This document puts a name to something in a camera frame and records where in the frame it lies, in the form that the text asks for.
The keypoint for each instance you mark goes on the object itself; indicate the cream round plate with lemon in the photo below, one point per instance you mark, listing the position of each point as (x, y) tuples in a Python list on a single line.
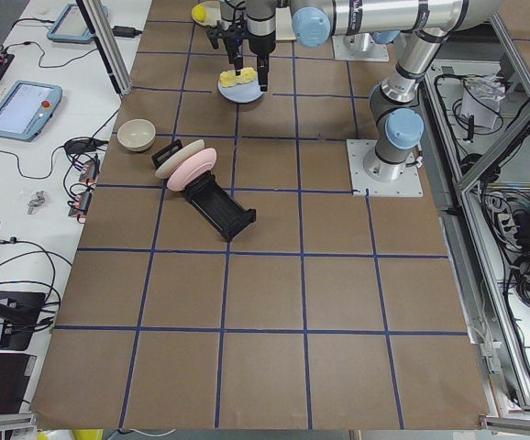
[(212, 13)]

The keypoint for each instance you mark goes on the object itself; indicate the pink plate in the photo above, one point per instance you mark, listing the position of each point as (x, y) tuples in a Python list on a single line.
[(191, 169)]

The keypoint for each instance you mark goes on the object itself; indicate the cream plate in rack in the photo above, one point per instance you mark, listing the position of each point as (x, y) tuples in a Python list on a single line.
[(170, 165)]

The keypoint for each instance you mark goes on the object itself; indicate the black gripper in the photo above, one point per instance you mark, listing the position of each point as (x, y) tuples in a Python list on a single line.
[(261, 42)]

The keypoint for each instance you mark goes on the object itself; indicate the yellow bread roll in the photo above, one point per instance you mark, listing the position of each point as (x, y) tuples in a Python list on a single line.
[(231, 78)]

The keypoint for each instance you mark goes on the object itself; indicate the cream bowl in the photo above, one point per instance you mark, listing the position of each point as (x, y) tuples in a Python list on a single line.
[(136, 135)]

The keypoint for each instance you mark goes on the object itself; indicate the yellow lemon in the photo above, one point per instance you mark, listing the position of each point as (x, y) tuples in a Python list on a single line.
[(199, 14)]

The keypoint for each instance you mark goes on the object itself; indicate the cream rectangular tray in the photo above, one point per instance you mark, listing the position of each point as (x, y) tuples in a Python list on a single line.
[(284, 29)]

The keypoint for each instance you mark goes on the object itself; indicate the near teach pendant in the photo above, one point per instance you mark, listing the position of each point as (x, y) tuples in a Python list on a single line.
[(27, 108)]

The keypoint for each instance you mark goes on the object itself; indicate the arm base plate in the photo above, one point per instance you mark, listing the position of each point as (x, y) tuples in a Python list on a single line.
[(359, 47), (372, 177)]

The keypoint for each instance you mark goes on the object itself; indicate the teach pendant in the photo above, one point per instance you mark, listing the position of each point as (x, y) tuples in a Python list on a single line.
[(27, 108), (70, 27)]

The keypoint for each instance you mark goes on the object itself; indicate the aluminium frame post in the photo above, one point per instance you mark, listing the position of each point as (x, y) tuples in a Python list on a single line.
[(104, 39)]

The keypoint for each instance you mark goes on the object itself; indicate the black dish rack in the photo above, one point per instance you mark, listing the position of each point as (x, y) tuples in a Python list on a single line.
[(220, 210)]

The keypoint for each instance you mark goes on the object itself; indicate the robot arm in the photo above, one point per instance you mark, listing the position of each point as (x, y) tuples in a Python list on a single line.
[(251, 20), (430, 24)]

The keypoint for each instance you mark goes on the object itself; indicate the light blue plate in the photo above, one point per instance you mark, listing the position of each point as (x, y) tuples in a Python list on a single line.
[(241, 93)]

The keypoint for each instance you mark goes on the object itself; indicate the black power adapter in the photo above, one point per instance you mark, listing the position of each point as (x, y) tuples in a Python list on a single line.
[(125, 32)]

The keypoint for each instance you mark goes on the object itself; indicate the far teach pendant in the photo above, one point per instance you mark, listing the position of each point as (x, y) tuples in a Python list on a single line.
[(70, 27)]

